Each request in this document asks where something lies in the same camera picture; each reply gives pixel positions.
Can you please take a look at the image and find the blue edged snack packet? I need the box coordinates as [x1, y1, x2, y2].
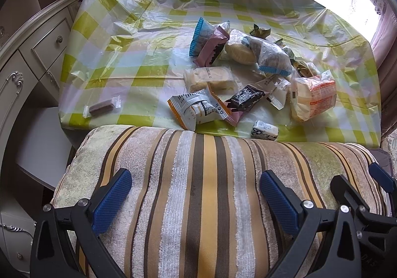
[189, 17, 215, 57]

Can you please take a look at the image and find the orange white snack packet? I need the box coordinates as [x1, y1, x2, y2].
[167, 88, 231, 131]

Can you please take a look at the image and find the striped sofa cushion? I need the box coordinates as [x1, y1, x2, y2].
[53, 125, 392, 277]

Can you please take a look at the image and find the white ornate cabinet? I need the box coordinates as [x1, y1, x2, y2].
[1, 0, 79, 277]

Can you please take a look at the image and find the green white snack packet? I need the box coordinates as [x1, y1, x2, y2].
[274, 39, 296, 61]

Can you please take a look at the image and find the small white black snack packet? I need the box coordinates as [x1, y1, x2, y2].
[251, 120, 279, 141]

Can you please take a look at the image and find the orange bag of bread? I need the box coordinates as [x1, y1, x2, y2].
[290, 69, 336, 122]

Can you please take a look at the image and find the brown bar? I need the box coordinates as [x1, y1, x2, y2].
[82, 96, 122, 119]

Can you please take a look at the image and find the pink snack packet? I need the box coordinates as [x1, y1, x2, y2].
[194, 26, 230, 67]

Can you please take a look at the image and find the checkered plastic tablecloth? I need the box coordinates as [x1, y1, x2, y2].
[59, 0, 381, 148]

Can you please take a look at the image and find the clear bag round cake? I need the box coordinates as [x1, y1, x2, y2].
[224, 29, 257, 65]

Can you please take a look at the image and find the clear wrapped sponge cake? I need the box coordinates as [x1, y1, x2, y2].
[184, 66, 237, 92]

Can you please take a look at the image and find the clear blue edged pastry bag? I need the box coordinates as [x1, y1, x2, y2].
[248, 36, 292, 77]

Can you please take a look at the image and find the green candy wrapper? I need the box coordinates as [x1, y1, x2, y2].
[250, 24, 271, 39]

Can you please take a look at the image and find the white text snack packet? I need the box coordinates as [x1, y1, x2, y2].
[254, 75, 291, 111]

